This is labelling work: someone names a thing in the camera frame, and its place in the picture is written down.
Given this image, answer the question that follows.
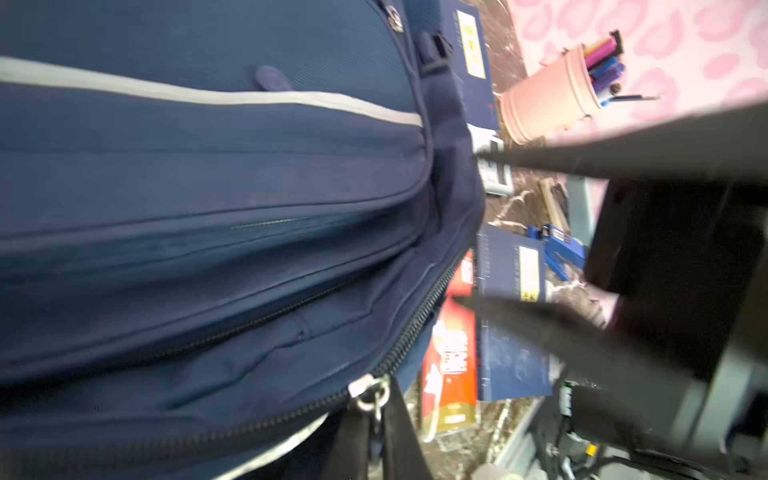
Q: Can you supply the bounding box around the red rectangular box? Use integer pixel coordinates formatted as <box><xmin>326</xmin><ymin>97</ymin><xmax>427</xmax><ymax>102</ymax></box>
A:
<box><xmin>420</xmin><ymin>250</ymin><xmax>479</xmax><ymax>442</ymax></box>

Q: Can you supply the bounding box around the pink pen holder cup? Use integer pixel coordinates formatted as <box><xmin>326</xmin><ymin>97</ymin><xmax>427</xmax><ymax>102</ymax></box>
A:
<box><xmin>497</xmin><ymin>29</ymin><xmax>661</xmax><ymax>146</ymax></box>

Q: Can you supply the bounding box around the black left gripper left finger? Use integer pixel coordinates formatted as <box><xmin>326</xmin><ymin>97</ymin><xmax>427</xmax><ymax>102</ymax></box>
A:
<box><xmin>456</xmin><ymin>294</ymin><xmax>706</xmax><ymax>432</ymax></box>

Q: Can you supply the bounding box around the navy blue student backpack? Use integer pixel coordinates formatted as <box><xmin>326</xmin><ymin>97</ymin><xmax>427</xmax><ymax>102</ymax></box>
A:
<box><xmin>1</xmin><ymin>1</ymin><xmax>484</xmax><ymax>479</ymax></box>

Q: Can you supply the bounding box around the light blue calculator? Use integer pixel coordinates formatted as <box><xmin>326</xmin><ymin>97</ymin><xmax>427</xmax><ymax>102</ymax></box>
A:
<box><xmin>467</xmin><ymin>124</ymin><xmax>515</xmax><ymax>197</ymax></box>

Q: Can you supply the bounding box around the blue book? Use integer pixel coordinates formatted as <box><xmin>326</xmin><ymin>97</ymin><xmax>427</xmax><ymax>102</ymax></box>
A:
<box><xmin>476</xmin><ymin>224</ymin><xmax>552</xmax><ymax>402</ymax></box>
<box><xmin>406</xmin><ymin>0</ymin><xmax>500</xmax><ymax>131</ymax></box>

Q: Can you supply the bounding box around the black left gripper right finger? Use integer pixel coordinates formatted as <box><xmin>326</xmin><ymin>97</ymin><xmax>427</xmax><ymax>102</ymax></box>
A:
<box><xmin>476</xmin><ymin>102</ymin><xmax>767</xmax><ymax>186</ymax></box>

